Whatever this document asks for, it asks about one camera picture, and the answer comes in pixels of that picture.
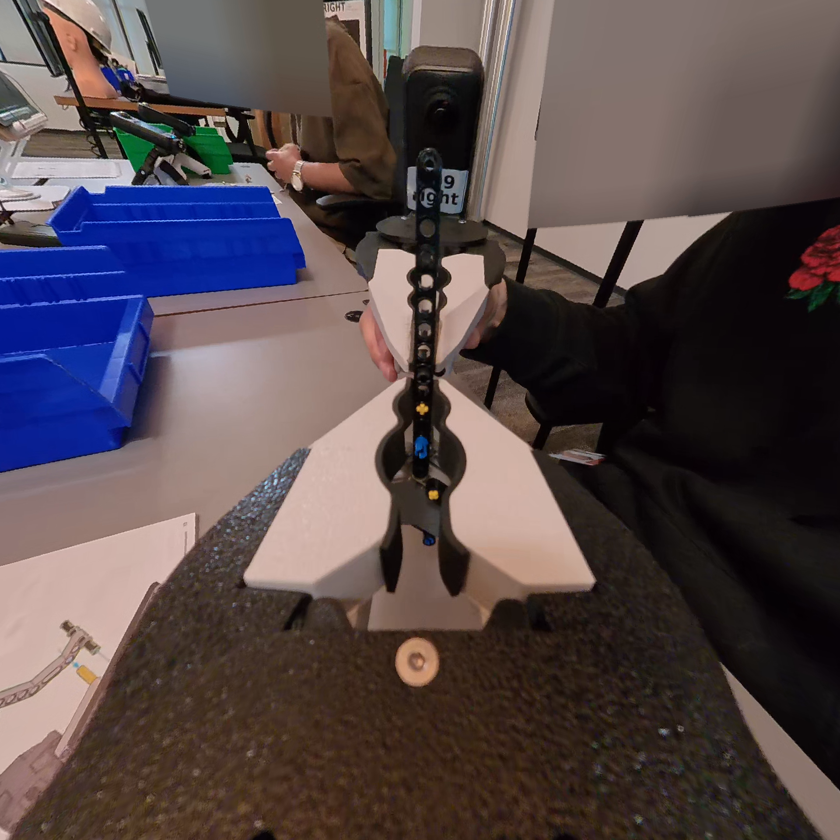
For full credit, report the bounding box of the adjoining grey desk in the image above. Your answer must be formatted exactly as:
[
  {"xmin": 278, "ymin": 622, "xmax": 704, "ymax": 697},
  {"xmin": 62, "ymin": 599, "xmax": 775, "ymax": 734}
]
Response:
[{"xmin": 0, "ymin": 157, "xmax": 370, "ymax": 317}]

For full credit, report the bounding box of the person's body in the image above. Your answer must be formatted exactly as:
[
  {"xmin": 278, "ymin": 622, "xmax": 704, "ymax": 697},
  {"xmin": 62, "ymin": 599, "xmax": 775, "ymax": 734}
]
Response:
[{"xmin": 525, "ymin": 197, "xmax": 840, "ymax": 788}]

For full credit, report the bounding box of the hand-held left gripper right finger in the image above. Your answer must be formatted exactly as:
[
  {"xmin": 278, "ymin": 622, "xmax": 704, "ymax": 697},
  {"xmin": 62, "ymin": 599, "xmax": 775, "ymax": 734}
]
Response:
[{"xmin": 436, "ymin": 385, "xmax": 597, "ymax": 632}]

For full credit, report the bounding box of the white instruction booklet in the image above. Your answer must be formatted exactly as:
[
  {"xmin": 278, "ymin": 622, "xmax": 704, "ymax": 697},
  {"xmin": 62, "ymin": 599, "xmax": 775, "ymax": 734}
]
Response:
[{"xmin": 0, "ymin": 513, "xmax": 198, "ymax": 815}]

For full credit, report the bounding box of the green plastic bin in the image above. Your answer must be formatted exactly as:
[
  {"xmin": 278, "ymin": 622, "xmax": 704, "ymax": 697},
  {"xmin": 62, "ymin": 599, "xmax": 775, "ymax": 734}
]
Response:
[{"xmin": 113, "ymin": 125, "xmax": 235, "ymax": 175}]

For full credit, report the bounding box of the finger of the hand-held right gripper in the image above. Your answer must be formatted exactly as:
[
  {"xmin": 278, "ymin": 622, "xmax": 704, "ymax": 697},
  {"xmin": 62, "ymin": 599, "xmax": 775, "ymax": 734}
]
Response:
[
  {"xmin": 367, "ymin": 248, "xmax": 417, "ymax": 383},
  {"xmin": 435, "ymin": 253, "xmax": 491, "ymax": 376}
]

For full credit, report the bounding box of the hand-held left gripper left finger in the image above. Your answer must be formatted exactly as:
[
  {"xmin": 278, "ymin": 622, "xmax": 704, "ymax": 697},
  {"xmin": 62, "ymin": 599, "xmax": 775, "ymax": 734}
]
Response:
[{"xmin": 243, "ymin": 381, "xmax": 408, "ymax": 632}]

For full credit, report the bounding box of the person's right hand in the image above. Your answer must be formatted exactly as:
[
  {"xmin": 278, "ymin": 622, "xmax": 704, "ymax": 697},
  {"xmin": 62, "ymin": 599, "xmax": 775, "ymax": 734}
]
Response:
[{"xmin": 359, "ymin": 277, "xmax": 511, "ymax": 385}]

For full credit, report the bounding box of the white stand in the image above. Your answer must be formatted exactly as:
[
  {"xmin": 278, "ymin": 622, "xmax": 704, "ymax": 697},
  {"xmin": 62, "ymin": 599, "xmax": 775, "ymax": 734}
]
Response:
[{"xmin": 0, "ymin": 112, "xmax": 70, "ymax": 206}]

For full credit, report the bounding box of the long black toy beam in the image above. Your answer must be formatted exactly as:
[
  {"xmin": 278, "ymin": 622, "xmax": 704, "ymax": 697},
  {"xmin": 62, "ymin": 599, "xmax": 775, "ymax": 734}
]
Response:
[{"xmin": 407, "ymin": 147, "xmax": 452, "ymax": 480}]

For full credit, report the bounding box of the person's right forearm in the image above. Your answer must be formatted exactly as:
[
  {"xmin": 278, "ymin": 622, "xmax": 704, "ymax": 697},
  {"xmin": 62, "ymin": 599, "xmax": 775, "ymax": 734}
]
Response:
[{"xmin": 459, "ymin": 279, "xmax": 660, "ymax": 431}]

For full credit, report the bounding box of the blue plastic bin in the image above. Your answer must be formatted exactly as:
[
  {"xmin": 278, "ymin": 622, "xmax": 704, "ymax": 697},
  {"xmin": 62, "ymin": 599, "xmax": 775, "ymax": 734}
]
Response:
[
  {"xmin": 0, "ymin": 246, "xmax": 155, "ymax": 473},
  {"xmin": 49, "ymin": 185, "xmax": 308, "ymax": 290}
]

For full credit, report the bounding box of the idle hand-held gripper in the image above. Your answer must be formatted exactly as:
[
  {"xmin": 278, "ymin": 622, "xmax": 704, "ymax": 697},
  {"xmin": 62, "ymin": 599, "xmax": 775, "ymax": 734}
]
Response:
[{"xmin": 108, "ymin": 101, "xmax": 215, "ymax": 187}]

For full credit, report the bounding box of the dark tilted board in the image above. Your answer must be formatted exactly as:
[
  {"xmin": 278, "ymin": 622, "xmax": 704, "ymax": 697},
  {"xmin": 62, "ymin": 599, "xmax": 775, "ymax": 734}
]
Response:
[{"xmin": 0, "ymin": 71, "xmax": 35, "ymax": 130}]

